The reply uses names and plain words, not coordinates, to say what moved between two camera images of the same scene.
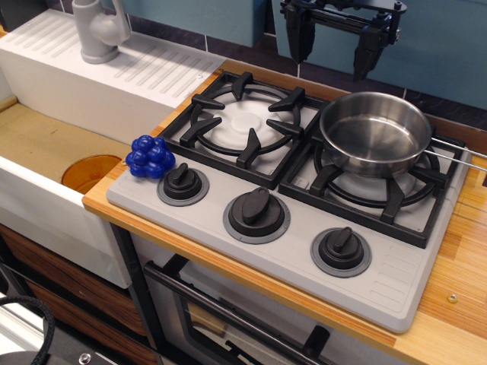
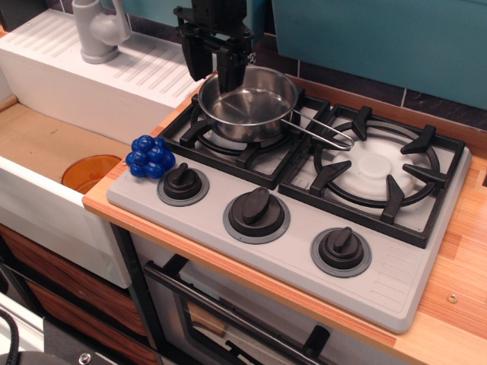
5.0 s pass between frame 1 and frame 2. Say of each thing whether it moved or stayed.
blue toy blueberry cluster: stayed
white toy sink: stayed
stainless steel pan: moved
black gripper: moved
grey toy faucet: stayed
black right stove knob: stayed
